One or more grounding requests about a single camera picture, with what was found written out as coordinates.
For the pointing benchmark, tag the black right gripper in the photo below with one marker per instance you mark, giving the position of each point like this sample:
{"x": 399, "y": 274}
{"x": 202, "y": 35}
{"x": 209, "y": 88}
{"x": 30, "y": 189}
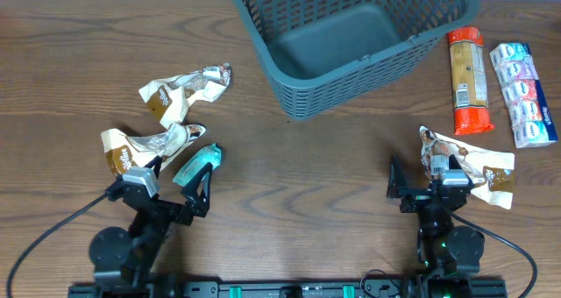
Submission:
{"x": 398, "y": 188}

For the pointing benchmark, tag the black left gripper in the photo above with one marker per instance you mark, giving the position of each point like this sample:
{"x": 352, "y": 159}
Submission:
{"x": 182, "y": 217}

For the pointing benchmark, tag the beige snack bag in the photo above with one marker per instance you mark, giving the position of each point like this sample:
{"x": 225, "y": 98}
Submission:
{"x": 169, "y": 99}
{"x": 123, "y": 152}
{"x": 492, "y": 173}

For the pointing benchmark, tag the orange biscuit roll pack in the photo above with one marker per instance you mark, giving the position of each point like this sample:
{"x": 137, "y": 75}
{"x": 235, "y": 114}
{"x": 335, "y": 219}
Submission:
{"x": 468, "y": 78}

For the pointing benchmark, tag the dark grey plastic basket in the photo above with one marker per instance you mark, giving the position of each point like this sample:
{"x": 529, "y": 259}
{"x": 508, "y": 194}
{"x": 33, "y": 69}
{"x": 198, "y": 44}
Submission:
{"x": 317, "y": 54}

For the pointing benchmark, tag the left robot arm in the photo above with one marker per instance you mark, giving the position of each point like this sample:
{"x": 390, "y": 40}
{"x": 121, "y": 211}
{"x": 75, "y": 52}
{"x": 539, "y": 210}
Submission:
{"x": 123, "y": 259}

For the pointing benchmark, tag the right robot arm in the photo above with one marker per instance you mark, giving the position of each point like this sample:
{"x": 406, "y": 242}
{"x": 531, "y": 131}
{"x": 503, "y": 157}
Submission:
{"x": 450, "y": 253}

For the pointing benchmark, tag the teal wet wipes pack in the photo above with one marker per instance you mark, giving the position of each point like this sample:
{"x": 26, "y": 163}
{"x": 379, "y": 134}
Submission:
{"x": 209, "y": 154}

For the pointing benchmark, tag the multicolour tissue pack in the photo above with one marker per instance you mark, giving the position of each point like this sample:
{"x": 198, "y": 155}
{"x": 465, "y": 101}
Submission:
{"x": 531, "y": 121}

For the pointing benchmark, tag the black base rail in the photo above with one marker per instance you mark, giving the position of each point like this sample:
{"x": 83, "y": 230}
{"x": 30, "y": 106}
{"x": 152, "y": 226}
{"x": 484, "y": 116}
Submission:
{"x": 371, "y": 288}

